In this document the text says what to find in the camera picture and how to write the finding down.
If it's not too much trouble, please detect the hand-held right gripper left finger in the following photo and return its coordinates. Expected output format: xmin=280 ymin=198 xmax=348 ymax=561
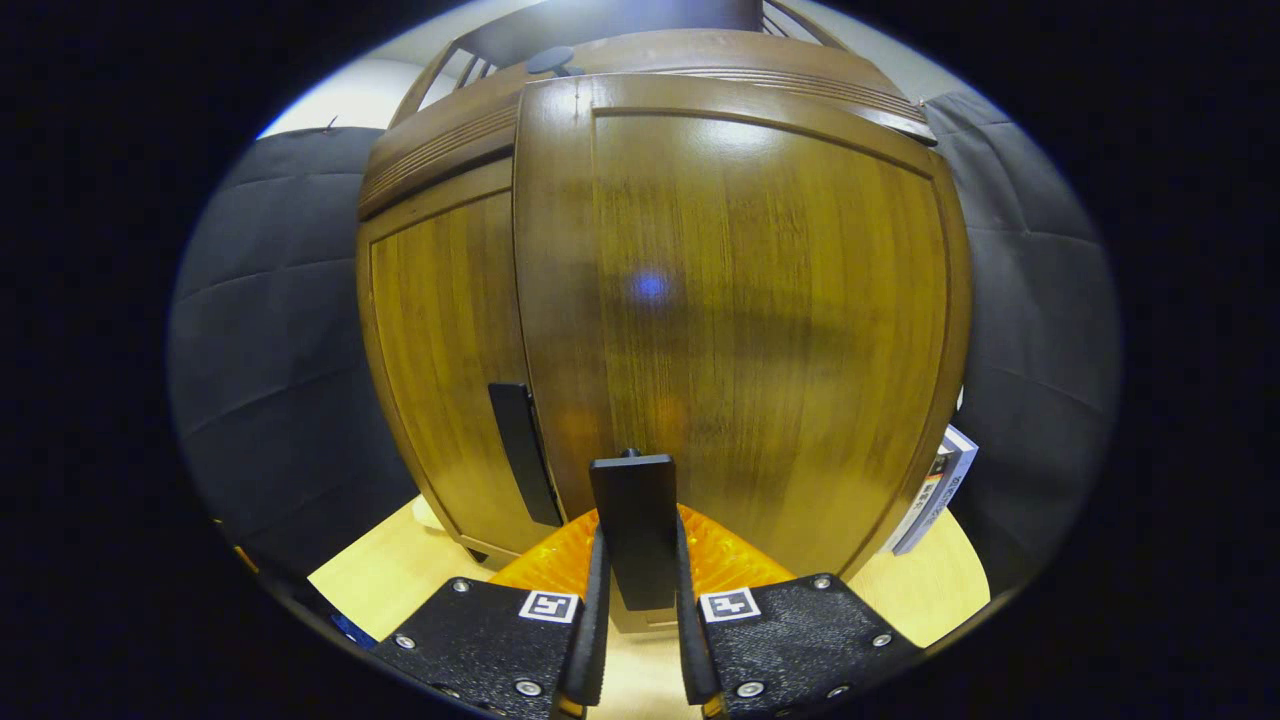
xmin=375 ymin=505 xmax=613 ymax=720

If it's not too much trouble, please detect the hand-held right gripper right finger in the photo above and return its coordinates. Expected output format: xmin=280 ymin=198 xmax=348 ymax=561
xmin=672 ymin=505 xmax=921 ymax=720

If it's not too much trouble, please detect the wooden cabinet door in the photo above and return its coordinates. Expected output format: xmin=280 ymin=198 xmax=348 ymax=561
xmin=512 ymin=72 xmax=973 ymax=636
xmin=357 ymin=160 xmax=566 ymax=571

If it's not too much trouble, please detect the wooden double-door shoe cabinet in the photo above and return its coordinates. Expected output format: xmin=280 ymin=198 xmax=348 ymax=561
xmin=355 ymin=0 xmax=973 ymax=636

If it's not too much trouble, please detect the white book with colourful spine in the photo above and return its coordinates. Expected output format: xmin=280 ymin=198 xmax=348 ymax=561
xmin=885 ymin=430 xmax=963 ymax=554

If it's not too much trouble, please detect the blue and white book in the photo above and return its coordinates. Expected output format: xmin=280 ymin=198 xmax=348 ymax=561
xmin=895 ymin=425 xmax=981 ymax=558

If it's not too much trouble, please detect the black round drawer knob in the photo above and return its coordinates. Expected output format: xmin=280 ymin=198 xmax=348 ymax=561
xmin=526 ymin=45 xmax=586 ymax=79

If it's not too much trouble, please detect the black right door handle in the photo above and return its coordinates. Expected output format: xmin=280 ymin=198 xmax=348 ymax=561
xmin=588 ymin=450 xmax=679 ymax=613

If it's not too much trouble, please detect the black door handle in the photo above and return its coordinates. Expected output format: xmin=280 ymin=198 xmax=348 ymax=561
xmin=588 ymin=450 xmax=679 ymax=613
xmin=487 ymin=382 xmax=564 ymax=529

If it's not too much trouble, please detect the black left door handle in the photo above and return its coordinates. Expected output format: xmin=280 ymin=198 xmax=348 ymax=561
xmin=487 ymin=382 xmax=564 ymax=529

